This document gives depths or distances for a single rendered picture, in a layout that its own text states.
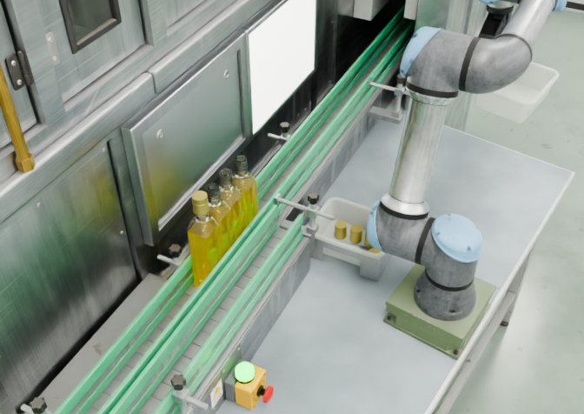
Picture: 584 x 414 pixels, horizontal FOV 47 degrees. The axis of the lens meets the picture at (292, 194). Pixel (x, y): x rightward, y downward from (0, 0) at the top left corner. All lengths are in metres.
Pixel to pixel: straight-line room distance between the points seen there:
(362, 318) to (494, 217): 0.57
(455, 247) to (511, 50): 0.44
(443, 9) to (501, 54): 0.83
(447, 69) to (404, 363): 0.70
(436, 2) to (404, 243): 0.95
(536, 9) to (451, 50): 0.29
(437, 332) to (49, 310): 0.88
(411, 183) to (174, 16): 0.64
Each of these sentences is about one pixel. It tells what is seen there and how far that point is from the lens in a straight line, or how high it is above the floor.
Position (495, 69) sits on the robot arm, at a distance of 1.46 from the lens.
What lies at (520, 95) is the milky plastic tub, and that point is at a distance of 2.09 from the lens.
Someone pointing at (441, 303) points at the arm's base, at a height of 0.88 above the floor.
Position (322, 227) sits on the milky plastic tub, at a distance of 1.93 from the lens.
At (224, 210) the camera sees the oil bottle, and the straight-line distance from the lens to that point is 1.56.
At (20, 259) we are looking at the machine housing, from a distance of 1.36.
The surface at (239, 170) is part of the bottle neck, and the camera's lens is 1.61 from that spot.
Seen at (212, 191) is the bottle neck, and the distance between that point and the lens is 1.52.
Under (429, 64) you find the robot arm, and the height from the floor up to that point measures 1.40.
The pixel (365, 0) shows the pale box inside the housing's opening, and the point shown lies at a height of 1.07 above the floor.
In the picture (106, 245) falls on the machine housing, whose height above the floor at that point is 1.06.
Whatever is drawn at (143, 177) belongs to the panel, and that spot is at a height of 1.19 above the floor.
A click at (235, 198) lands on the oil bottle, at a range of 1.59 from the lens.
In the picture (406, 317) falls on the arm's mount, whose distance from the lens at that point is 1.71.
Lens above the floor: 2.13
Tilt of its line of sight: 41 degrees down
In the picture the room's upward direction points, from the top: straight up
